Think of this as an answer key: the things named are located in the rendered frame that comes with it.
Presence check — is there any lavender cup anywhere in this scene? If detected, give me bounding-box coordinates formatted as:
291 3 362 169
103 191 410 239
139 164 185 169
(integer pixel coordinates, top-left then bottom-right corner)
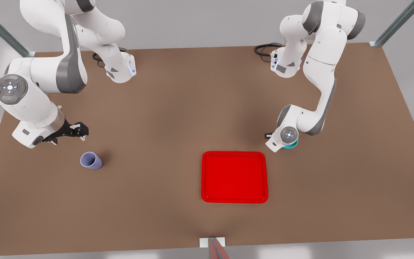
80 151 104 170

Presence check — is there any silver frame post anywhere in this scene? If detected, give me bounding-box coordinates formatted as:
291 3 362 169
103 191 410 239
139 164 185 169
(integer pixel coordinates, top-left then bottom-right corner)
199 237 230 259
369 0 414 47
0 3 36 58

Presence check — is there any red tray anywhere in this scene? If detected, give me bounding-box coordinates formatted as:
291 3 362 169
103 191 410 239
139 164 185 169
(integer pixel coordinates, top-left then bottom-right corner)
201 151 269 204

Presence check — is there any black cable loop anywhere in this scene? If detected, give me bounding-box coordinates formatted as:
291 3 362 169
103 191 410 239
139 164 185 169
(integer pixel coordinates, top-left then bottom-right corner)
92 47 129 68
254 43 283 63

